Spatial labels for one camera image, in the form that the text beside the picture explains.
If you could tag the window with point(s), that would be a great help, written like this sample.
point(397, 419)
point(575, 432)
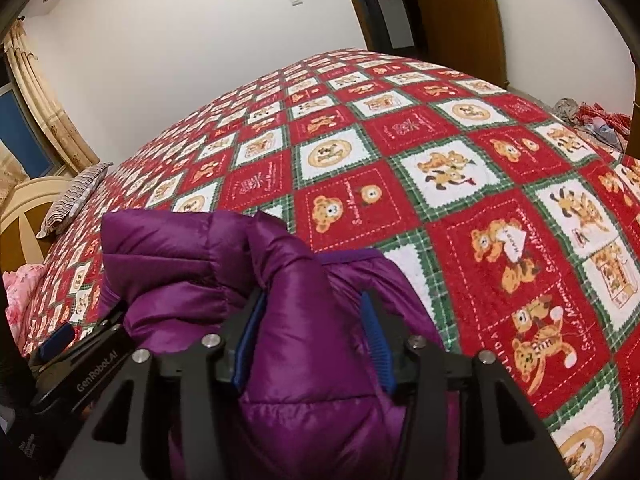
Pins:
point(20, 115)

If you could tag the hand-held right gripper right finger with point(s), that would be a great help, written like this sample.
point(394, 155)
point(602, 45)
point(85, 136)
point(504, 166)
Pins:
point(380, 345)

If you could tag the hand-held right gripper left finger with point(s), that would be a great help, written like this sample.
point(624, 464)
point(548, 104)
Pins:
point(250, 345)

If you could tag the pink floral quilt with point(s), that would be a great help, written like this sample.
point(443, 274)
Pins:
point(22, 290)

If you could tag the brown wooden door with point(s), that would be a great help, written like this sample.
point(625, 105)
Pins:
point(450, 20)

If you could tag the cream wooden headboard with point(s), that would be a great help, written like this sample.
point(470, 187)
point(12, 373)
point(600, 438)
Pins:
point(30, 195)

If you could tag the grey crumpled cloth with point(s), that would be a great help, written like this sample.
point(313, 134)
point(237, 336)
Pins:
point(567, 110)

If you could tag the red checkered printed blanket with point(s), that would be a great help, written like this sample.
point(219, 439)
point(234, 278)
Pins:
point(450, 170)

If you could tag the purple puffer jacket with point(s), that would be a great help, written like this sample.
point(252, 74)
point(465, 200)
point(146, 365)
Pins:
point(300, 385)

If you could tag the golden pleated curtain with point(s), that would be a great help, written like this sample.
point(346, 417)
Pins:
point(55, 125)

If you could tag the cream sheer curtain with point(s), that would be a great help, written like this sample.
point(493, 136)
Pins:
point(10, 170)

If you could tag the dark wooden door frame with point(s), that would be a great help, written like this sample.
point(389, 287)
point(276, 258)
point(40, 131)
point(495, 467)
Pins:
point(359, 10)

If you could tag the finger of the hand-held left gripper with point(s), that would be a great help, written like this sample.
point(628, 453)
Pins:
point(111, 317)
point(57, 341)

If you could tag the blue-grey cloth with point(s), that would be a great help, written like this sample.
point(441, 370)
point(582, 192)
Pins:
point(605, 132)

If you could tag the grey striped pillow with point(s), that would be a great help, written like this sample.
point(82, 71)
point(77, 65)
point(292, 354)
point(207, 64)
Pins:
point(75, 200)

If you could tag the red plaid cloth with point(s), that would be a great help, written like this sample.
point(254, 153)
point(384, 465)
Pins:
point(602, 112)

